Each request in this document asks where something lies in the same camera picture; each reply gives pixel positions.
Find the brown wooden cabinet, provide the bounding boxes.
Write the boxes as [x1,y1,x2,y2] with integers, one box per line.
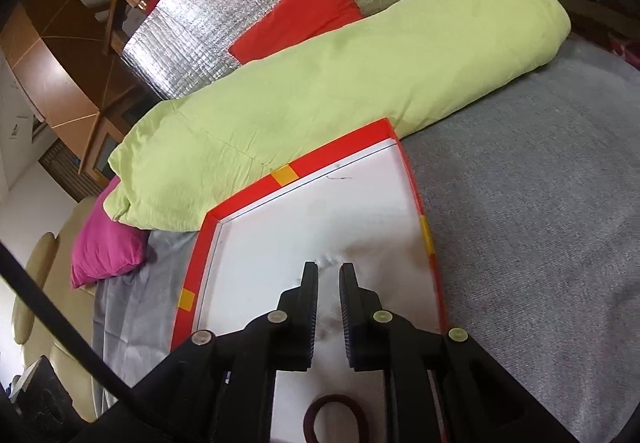
[0,0,151,181]

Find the silver foil mat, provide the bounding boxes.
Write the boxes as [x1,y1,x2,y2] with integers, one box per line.
[121,0,416,101]

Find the light green bolster pillow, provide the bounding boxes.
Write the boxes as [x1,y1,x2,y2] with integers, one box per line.
[103,0,572,231]

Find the red pillow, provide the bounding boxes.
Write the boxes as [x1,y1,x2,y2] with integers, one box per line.
[229,0,363,65]

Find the magenta pillow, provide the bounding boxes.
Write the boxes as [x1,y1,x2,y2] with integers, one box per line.
[70,176,151,290]

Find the red box with white inside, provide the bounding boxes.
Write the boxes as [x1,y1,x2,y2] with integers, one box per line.
[170,117,448,443]

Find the grey bedsheet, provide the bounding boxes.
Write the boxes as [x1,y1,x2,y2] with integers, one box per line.
[92,30,640,443]

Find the pink patterned cloth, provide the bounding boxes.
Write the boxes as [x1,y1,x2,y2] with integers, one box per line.
[607,36,640,66]

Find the beige sofa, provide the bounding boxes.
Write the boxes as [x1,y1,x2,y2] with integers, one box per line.
[10,196,108,424]

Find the black cable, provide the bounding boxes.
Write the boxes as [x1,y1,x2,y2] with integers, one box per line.
[0,240,136,404]

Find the dark red hair tie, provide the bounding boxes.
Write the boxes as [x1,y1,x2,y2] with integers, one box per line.
[304,395,370,443]

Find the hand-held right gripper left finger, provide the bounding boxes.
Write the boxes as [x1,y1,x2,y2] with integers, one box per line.
[100,262,319,443]

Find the brown woven blind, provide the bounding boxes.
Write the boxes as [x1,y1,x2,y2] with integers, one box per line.
[39,146,107,202]

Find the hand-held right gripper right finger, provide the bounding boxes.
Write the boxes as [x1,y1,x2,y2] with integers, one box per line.
[338,262,566,443]

